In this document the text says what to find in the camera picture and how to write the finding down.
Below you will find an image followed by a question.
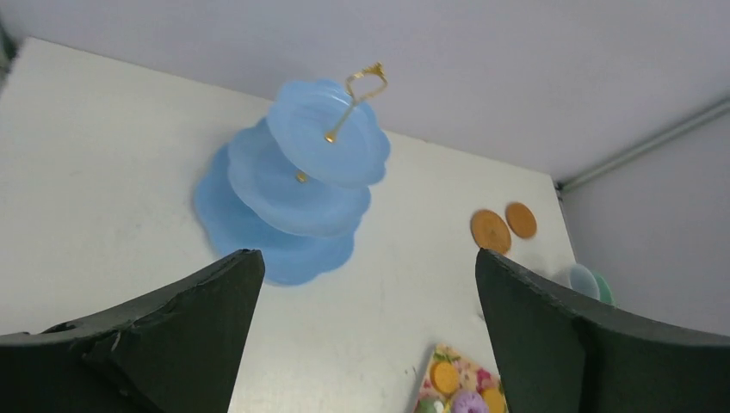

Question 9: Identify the round orange biscuit middle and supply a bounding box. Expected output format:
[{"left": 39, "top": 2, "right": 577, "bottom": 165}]
[{"left": 480, "top": 387, "right": 506, "bottom": 413}]

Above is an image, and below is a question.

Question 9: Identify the floral rectangular tray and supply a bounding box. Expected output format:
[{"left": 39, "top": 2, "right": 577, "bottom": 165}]
[{"left": 412, "top": 344, "right": 508, "bottom": 413}]

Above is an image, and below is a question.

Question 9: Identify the purple frosted donut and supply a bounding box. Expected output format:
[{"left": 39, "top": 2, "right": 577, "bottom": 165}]
[{"left": 449, "top": 390, "right": 489, "bottom": 413}]

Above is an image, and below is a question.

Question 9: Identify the large round brown coaster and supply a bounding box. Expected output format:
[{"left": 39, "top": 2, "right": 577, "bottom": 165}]
[{"left": 470, "top": 209, "right": 512, "bottom": 255}]

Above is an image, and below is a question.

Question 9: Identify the small round brown coaster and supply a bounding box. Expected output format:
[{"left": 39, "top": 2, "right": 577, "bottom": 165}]
[{"left": 505, "top": 202, "right": 537, "bottom": 239}]

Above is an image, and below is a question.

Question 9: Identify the round orange biscuit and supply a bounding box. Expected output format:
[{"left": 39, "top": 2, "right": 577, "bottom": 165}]
[
  {"left": 480, "top": 387, "right": 506, "bottom": 413},
  {"left": 430, "top": 361, "right": 461, "bottom": 396}
]

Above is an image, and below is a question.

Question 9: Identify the green teacup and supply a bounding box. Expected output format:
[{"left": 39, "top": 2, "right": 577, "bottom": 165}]
[{"left": 592, "top": 272, "right": 615, "bottom": 305}]

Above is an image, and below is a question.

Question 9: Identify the round orange biscuit top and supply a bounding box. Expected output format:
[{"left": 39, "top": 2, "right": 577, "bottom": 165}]
[{"left": 430, "top": 361, "right": 461, "bottom": 396}]

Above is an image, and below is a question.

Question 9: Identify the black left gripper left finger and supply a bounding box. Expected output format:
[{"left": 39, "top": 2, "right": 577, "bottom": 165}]
[{"left": 1, "top": 250, "right": 264, "bottom": 412}]

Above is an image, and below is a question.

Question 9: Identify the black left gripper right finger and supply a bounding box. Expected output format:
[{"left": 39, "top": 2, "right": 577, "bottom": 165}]
[{"left": 475, "top": 250, "right": 729, "bottom": 412}]

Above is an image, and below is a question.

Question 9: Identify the light blue teacup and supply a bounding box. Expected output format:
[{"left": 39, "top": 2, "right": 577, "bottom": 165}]
[{"left": 554, "top": 263, "right": 600, "bottom": 300}]

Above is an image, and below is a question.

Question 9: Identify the blue three-tier cake stand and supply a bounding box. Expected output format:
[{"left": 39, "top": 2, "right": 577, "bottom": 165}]
[{"left": 193, "top": 63, "right": 391, "bottom": 286}]

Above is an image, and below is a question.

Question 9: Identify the metal frame rail right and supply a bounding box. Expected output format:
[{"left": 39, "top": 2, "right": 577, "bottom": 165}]
[{"left": 554, "top": 94, "right": 729, "bottom": 194}]

